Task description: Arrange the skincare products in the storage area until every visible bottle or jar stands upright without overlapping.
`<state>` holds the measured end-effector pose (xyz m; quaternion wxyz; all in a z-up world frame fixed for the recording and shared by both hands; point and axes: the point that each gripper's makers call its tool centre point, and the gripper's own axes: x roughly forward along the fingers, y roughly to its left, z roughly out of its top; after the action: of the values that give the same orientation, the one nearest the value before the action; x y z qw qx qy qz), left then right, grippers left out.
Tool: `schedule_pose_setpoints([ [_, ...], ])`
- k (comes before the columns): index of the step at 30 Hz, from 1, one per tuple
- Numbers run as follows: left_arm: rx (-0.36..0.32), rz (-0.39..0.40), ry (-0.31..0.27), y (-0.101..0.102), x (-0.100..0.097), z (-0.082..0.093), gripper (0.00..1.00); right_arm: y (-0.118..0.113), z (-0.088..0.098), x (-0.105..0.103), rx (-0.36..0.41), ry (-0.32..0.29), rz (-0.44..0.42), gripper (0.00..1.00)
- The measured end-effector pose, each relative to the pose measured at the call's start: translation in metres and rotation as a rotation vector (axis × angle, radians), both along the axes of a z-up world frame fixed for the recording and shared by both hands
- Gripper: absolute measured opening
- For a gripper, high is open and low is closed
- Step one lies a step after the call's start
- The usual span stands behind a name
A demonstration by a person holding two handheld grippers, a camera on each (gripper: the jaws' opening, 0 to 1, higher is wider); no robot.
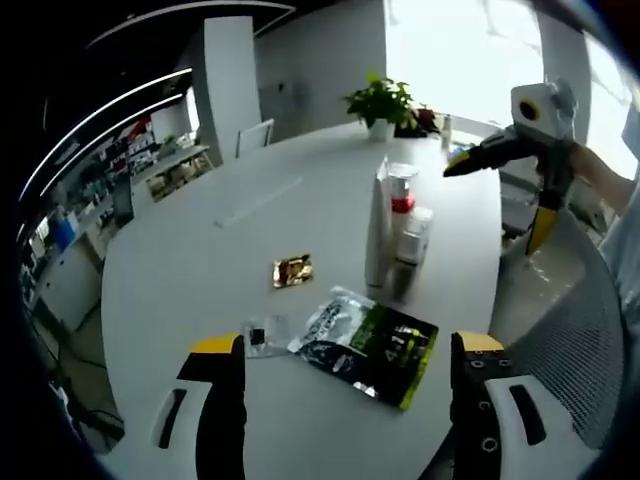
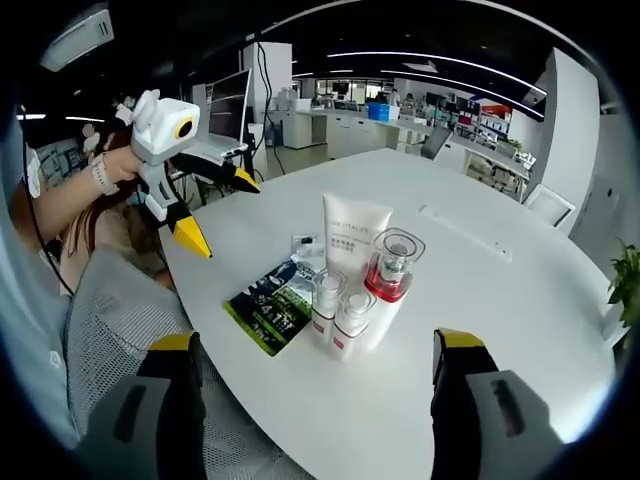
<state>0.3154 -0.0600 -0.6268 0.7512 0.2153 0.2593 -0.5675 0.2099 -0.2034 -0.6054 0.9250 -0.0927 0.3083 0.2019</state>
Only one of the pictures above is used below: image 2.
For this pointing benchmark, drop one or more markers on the silver skincare sachet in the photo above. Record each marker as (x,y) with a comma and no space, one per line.
(305,267)

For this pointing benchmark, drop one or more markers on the white skincare tube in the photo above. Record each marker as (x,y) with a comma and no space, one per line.
(350,235)

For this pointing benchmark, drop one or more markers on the person's left hand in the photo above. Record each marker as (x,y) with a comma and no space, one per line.
(125,170)

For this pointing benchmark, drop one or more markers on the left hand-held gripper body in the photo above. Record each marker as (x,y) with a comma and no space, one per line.
(160,130)

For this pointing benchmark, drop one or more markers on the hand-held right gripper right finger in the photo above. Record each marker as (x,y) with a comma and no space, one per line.
(450,420)

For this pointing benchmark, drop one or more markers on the red collar skincare pump bottle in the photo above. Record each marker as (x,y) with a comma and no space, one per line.
(385,310)

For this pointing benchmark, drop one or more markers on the potted green plant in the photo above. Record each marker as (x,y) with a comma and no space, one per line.
(627,290)

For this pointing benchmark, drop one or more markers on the computer monitor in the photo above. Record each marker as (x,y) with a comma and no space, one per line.
(229,107)

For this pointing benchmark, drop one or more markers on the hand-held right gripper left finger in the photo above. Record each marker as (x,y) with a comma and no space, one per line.
(185,425)

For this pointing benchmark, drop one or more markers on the ceiling air conditioner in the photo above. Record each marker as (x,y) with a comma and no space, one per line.
(77,37)

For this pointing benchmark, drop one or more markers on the green black skincare sachet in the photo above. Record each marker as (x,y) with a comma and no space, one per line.
(267,320)

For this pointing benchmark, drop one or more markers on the dark blue skincare sachet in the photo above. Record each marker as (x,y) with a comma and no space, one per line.
(272,282)

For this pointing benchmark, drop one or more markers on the white mesh office chair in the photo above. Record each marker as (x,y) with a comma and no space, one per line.
(135,325)

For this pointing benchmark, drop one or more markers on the grey office chair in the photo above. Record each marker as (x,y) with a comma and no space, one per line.
(436,142)

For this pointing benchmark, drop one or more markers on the water jug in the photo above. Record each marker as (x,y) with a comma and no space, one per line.
(272,136)

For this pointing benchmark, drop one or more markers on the small white skincare bottle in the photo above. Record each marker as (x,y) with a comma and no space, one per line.
(325,320)
(350,335)

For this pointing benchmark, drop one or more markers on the white wristwatch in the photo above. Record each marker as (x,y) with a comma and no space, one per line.
(102,175)

